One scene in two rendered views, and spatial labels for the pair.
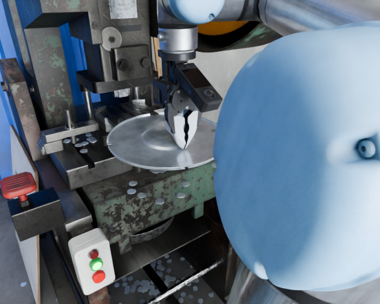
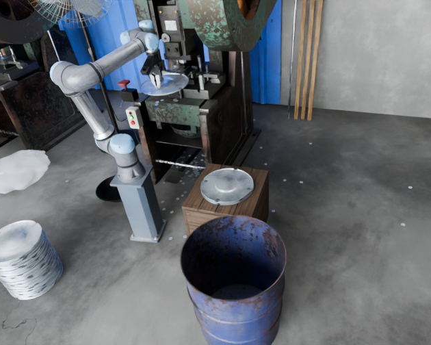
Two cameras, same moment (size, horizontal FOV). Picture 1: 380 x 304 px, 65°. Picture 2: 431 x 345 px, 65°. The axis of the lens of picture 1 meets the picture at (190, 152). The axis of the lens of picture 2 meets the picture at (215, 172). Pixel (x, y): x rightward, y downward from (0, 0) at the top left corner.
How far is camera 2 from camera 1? 1.82 m
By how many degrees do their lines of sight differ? 52
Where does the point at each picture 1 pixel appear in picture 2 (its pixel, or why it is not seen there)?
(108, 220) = (150, 109)
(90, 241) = (131, 109)
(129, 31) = (174, 35)
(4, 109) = not seen: hidden behind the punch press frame
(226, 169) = not seen: hidden behind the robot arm
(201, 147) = (163, 91)
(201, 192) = (192, 120)
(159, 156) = (149, 88)
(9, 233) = not seen: hidden behind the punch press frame
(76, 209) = (140, 100)
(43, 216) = (127, 96)
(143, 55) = (176, 46)
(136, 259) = (175, 140)
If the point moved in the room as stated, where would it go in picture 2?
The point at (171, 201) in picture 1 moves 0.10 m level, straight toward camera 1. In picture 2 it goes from (176, 116) to (162, 121)
